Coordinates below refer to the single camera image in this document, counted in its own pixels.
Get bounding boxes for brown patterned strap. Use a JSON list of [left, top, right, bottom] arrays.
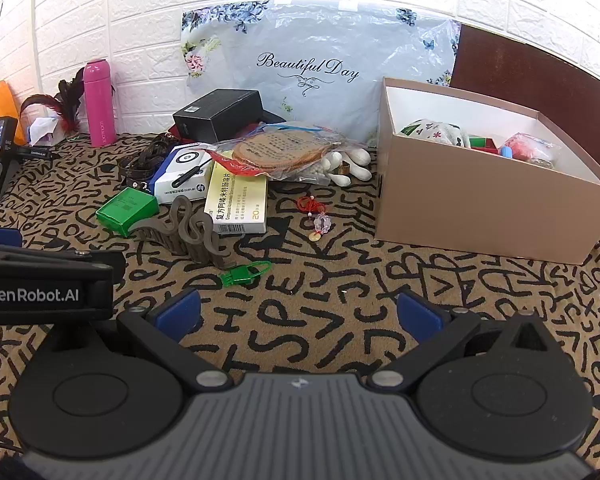
[[117, 132, 179, 186]]

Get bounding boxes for dark red feathers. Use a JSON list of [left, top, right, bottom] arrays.
[[20, 67, 118, 136]]

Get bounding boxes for black pen tool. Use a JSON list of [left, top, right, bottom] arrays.
[[172, 160, 214, 189]]

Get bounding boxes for black device with screen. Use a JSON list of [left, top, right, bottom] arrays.
[[0, 116, 54, 209]]

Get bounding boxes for zip bag with brown pad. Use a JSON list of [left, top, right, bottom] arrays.
[[205, 122, 349, 184]]

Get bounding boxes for pink thermos bottle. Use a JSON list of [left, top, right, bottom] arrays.
[[82, 59, 119, 148]]

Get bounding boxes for black cardboard box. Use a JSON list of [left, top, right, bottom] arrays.
[[172, 89, 266, 145]]

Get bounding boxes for brown wooden board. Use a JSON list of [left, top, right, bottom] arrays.
[[450, 22, 600, 184]]

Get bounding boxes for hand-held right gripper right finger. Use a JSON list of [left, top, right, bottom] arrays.
[[367, 290, 566, 397]]

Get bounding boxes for small red green box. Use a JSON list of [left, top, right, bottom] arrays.
[[467, 135, 504, 154]]

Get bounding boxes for white blue box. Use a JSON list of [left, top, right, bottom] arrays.
[[147, 142, 221, 205]]

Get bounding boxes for yellow white medicine box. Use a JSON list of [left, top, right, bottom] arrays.
[[203, 160, 270, 236]]

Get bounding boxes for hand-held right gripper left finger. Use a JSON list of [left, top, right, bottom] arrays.
[[45, 287, 234, 397]]

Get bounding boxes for brown wavy holder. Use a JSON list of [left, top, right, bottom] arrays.
[[130, 195, 239, 271]]

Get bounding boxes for letter-print tablecloth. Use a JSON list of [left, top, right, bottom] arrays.
[[0, 132, 600, 480]]

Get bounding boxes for floral white cloth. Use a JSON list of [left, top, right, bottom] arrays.
[[397, 119, 474, 149]]

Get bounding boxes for red string charm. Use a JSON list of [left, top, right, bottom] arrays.
[[296, 195, 334, 242]]

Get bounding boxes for large cardboard box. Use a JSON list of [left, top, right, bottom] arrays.
[[373, 77, 600, 266]]

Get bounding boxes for green plastic clip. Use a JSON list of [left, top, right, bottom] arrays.
[[219, 260, 272, 289]]

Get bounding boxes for pink clear bag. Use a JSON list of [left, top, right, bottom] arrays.
[[505, 132, 564, 167]]

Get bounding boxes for floral plastic bag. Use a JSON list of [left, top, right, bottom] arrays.
[[180, 0, 462, 147]]

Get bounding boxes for orange bag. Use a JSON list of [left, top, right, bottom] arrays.
[[0, 81, 27, 147]]

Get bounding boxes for white plush toy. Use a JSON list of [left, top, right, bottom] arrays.
[[300, 147, 374, 189]]

